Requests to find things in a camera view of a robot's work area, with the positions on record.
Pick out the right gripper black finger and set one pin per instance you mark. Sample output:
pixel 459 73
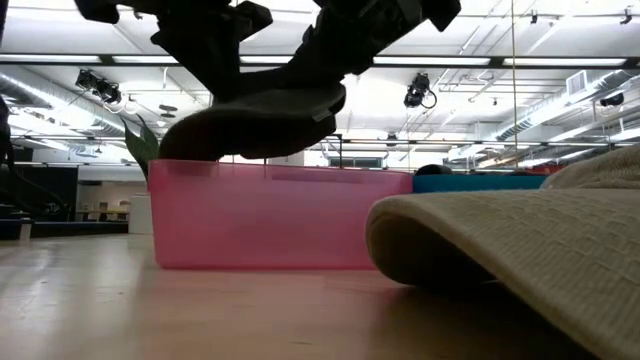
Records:
pixel 325 60

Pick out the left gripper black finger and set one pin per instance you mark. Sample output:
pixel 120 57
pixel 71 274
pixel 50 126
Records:
pixel 225 80

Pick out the beige knitted cap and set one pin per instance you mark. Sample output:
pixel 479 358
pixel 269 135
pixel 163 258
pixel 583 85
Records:
pixel 550 240

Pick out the white cylinder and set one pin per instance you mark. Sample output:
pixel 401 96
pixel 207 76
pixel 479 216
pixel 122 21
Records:
pixel 287 159

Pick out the green plant in white pot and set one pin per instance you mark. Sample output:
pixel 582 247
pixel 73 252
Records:
pixel 145 147

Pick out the translucent pink plastic bin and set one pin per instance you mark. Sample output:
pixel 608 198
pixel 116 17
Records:
pixel 275 225

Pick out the blue plastic bin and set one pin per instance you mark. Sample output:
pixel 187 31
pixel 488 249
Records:
pixel 475 183

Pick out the white air vent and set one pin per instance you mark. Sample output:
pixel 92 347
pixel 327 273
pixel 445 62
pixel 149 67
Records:
pixel 577 82

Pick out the red container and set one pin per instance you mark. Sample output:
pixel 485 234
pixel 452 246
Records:
pixel 540 170

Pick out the black ceiling camera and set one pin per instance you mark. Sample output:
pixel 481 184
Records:
pixel 612 99
pixel 417 90
pixel 100 87

